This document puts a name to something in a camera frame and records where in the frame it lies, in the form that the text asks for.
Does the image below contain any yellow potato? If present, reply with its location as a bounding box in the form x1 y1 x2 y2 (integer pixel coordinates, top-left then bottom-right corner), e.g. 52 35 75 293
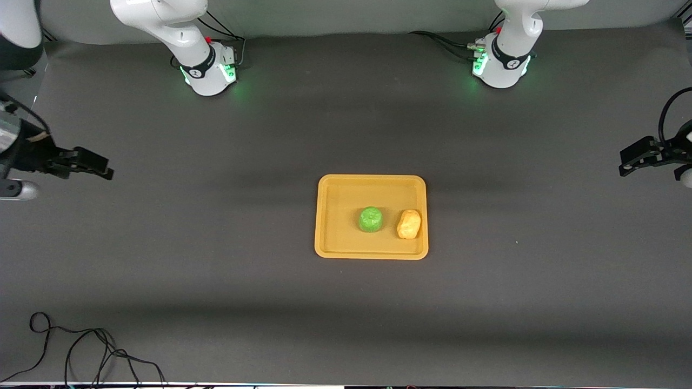
396 209 422 240

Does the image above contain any green apple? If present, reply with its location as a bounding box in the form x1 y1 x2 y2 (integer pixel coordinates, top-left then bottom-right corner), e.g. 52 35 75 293
358 206 385 234

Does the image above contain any yellow rectangular plastic tray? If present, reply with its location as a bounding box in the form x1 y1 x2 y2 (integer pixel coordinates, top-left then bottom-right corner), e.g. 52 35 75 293
314 174 429 261

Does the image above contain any dark grey table mat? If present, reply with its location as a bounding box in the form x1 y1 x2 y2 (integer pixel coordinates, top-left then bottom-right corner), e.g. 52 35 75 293
0 19 692 385

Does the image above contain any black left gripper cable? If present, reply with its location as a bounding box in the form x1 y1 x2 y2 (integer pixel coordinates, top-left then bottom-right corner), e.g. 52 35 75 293
657 87 692 145

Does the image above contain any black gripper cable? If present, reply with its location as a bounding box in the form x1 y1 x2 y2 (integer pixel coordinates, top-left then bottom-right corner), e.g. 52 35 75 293
657 87 692 145
0 91 52 137

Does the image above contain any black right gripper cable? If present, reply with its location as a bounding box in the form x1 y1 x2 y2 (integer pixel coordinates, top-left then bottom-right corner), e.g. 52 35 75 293
0 91 52 137

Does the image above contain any black loose floor cable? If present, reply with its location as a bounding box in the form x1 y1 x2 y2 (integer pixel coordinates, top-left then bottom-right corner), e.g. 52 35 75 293
0 312 167 387

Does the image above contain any black right arm base cable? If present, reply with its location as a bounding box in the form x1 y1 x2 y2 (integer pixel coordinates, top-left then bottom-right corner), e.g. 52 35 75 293
170 6 248 70

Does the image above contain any black arm base cable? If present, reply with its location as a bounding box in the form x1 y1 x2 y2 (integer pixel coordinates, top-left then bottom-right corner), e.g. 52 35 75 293
170 6 248 70
408 11 506 61

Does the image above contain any black left arm base cable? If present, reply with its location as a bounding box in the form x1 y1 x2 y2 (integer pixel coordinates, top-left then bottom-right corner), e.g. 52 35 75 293
408 11 506 61

